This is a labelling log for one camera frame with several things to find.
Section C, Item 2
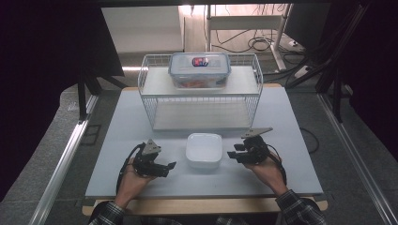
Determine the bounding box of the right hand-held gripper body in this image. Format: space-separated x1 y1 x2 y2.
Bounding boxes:
237 127 274 165

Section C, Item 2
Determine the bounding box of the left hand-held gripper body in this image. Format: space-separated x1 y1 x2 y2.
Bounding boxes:
132 138 171 179

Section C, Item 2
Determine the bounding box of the white square bowl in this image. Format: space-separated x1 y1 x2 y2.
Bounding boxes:
185 132 223 171

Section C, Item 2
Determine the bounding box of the white two-tier wire rack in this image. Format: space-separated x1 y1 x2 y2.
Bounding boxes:
137 52 265 132

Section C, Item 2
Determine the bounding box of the clear lidded food container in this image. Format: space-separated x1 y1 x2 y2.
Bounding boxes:
168 52 233 91

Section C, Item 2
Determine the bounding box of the person's left hand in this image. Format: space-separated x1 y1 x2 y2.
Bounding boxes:
114 157 157 210

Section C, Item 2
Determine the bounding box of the person's right hand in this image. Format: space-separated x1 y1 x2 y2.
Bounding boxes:
243 153 289 197

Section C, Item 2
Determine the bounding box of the pale blue table mat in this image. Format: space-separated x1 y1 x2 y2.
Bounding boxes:
84 86 324 200

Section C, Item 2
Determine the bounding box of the white power strip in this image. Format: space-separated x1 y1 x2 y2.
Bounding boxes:
293 65 312 80

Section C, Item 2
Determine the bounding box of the black metal stand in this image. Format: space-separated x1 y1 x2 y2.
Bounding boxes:
314 3 372 124
76 70 129 122

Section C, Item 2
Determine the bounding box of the white cabinet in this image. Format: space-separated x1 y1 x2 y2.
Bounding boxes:
100 6 186 54

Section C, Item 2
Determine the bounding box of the dark curtain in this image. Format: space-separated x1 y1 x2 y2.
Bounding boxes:
0 0 126 203
328 0 398 158

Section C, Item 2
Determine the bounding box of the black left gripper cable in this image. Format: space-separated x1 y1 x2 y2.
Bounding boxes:
115 142 147 195

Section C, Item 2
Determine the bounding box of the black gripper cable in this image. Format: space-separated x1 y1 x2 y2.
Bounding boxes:
266 143 288 186
115 142 147 195

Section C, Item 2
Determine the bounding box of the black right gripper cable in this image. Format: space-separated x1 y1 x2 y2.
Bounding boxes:
266 143 288 186

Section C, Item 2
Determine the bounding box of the thin black cable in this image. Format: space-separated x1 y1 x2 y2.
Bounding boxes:
299 127 320 155

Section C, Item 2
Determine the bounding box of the aluminium rail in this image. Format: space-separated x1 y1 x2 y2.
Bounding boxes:
28 94 100 225
316 93 398 225

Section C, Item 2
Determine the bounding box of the tangle of black floor cables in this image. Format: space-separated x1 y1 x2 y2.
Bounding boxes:
212 27 303 54

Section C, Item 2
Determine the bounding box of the white desk frame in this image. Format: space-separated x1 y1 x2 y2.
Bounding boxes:
205 3 293 71

